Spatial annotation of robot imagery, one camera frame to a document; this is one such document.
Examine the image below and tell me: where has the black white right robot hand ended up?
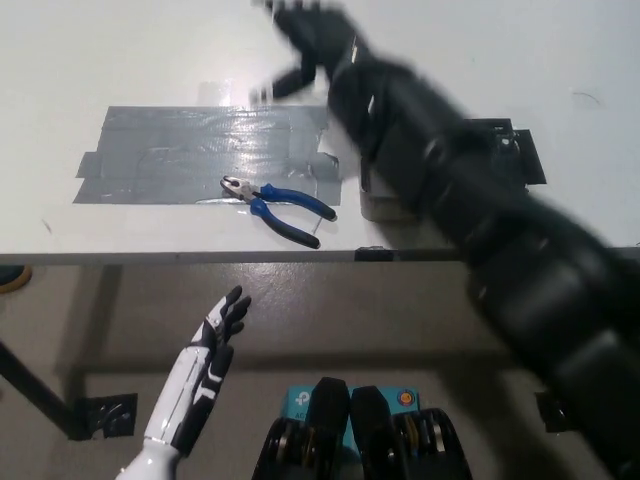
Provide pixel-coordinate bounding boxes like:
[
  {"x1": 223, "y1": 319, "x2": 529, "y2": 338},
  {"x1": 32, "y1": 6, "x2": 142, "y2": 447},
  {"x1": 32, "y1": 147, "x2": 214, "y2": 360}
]
[{"x1": 249, "y1": 0, "x2": 369, "y2": 101}]

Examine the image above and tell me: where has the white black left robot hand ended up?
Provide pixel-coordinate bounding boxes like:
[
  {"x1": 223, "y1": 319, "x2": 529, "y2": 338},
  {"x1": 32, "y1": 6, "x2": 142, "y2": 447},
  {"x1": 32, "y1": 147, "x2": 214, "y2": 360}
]
[{"x1": 142, "y1": 284, "x2": 253, "y2": 459}]

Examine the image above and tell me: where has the blue handled plier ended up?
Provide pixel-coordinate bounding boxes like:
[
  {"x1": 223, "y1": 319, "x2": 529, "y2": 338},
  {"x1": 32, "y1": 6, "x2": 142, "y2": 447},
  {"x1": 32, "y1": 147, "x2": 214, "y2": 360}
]
[{"x1": 220, "y1": 175, "x2": 337, "y2": 250}]

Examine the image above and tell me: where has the grey plastic basket container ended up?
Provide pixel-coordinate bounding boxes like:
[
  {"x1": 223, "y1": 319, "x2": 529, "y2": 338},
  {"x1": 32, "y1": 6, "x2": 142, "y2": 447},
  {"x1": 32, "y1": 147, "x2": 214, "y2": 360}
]
[{"x1": 358, "y1": 154, "x2": 426, "y2": 222}]

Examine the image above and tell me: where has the teal cardboard box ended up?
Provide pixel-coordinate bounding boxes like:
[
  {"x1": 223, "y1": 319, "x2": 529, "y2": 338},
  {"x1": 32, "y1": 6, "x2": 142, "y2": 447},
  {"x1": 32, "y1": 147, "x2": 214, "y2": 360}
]
[{"x1": 284, "y1": 385, "x2": 420, "y2": 459}]

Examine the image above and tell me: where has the black table leg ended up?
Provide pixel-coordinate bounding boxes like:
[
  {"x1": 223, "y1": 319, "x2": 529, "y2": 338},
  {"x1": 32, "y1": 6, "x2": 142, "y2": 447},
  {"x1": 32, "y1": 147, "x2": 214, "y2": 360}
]
[{"x1": 0, "y1": 339, "x2": 76, "y2": 440}]

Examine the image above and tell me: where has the small black tape strip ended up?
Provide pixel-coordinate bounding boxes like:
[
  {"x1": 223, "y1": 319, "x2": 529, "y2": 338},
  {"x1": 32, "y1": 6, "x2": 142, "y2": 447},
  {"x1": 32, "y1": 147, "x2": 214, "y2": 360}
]
[{"x1": 353, "y1": 246, "x2": 396, "y2": 263}]

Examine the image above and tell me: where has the black tape patch on table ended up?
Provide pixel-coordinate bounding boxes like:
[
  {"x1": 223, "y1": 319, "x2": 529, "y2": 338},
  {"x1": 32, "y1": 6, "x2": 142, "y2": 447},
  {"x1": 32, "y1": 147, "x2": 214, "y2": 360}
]
[{"x1": 467, "y1": 118, "x2": 547, "y2": 191}]

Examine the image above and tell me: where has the grey duct tape patch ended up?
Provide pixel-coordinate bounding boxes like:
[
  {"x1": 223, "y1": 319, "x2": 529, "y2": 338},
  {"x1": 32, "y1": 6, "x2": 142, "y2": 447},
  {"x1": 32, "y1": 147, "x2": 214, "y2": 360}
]
[{"x1": 72, "y1": 104, "x2": 343, "y2": 205}]

